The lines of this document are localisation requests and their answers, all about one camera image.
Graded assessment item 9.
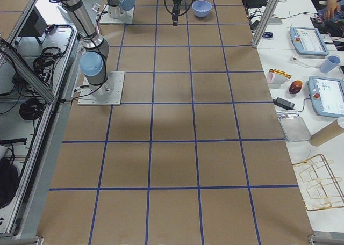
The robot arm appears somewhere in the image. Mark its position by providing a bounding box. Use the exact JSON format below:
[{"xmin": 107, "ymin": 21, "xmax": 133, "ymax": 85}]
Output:
[
  {"xmin": 106, "ymin": 0, "xmax": 183, "ymax": 26},
  {"xmin": 49, "ymin": 0, "xmax": 135, "ymax": 99}
]

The blue bowl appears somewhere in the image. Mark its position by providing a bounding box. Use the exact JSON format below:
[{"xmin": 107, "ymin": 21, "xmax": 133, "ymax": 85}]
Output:
[{"xmin": 192, "ymin": 0, "xmax": 212, "ymax": 18}]

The teach pendant far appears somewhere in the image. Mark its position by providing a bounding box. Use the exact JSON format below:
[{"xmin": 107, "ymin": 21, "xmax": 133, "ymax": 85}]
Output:
[{"xmin": 289, "ymin": 27, "xmax": 329, "ymax": 56}]

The teach pendant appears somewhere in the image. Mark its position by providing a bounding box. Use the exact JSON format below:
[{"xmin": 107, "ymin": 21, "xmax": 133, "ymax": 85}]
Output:
[
  {"xmin": 289, "ymin": 27, "xmax": 329, "ymax": 56},
  {"xmin": 308, "ymin": 76, "xmax": 343, "ymax": 118}
]

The red mango fruit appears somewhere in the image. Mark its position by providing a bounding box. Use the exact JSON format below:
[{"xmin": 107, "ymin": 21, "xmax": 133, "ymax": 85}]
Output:
[{"xmin": 289, "ymin": 80, "xmax": 303, "ymax": 95}]

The black power adapter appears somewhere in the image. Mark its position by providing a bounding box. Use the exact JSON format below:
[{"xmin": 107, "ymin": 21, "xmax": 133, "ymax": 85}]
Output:
[{"xmin": 273, "ymin": 97, "xmax": 295, "ymax": 110}]

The light blue plastic cup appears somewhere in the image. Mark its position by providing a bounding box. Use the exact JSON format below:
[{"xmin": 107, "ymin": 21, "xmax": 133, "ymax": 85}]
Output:
[{"xmin": 320, "ymin": 55, "xmax": 341, "ymax": 74}]

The silver metal tray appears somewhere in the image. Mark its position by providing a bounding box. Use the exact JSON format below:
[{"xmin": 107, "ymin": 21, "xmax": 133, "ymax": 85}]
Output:
[{"xmin": 279, "ymin": 116, "xmax": 311, "ymax": 142}]

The teach pendant near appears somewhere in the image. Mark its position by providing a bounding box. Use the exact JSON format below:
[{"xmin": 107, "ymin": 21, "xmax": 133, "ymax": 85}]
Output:
[{"xmin": 308, "ymin": 76, "xmax": 343, "ymax": 118}]

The cardboard tube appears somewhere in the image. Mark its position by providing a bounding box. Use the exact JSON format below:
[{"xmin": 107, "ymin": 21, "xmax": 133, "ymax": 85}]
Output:
[{"xmin": 309, "ymin": 117, "xmax": 343, "ymax": 146}]

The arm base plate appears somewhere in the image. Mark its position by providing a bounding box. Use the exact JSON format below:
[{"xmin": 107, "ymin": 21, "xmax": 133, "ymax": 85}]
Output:
[
  {"xmin": 77, "ymin": 71, "xmax": 125, "ymax": 106},
  {"xmin": 99, "ymin": 6, "xmax": 134, "ymax": 24}
]

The aluminium frame post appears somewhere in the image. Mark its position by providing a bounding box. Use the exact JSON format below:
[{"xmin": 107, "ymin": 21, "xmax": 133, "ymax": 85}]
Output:
[{"xmin": 252, "ymin": 0, "xmax": 279, "ymax": 48}]

